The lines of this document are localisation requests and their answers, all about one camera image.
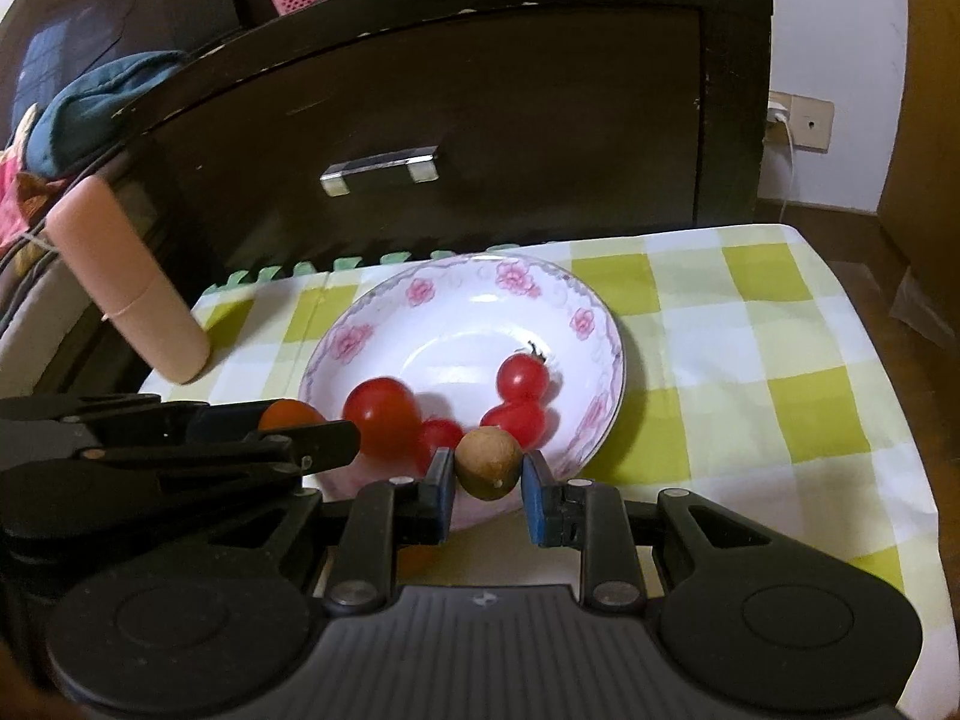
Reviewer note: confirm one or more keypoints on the white floral ceramic bowl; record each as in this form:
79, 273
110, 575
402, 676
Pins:
450, 330

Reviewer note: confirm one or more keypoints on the bed with brown blanket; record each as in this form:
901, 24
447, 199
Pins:
45, 315

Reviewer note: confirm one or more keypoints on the green foam mat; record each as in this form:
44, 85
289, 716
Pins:
300, 270

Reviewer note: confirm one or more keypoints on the pink ribbed cylindrical case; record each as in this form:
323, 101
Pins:
142, 300

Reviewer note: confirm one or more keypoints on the small stemmed cherry tomato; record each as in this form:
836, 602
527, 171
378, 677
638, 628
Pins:
523, 375

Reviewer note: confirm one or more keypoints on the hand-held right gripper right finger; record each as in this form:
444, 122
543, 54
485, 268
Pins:
534, 499

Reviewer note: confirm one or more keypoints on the green checked tablecloth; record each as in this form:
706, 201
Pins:
750, 390

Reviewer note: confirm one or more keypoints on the pink printed cloth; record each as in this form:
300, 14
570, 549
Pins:
15, 187

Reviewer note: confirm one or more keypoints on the dark wooden cabinet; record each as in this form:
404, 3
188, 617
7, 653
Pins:
487, 90

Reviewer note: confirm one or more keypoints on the beige wall socket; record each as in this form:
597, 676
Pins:
814, 120

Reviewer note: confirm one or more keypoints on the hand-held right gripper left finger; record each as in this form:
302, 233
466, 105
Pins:
444, 491

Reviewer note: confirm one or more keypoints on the brown longan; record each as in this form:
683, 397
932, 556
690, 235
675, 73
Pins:
487, 461

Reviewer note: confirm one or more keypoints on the red cherry tomato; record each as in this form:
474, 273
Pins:
517, 421
441, 436

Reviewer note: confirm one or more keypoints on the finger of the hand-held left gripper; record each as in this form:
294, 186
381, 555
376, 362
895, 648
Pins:
225, 420
330, 446

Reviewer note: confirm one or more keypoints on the blue cloth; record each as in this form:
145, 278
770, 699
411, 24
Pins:
82, 112

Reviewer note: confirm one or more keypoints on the large red tomato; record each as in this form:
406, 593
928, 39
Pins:
382, 416

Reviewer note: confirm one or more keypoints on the wooden wardrobe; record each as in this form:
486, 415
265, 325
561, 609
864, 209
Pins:
926, 127

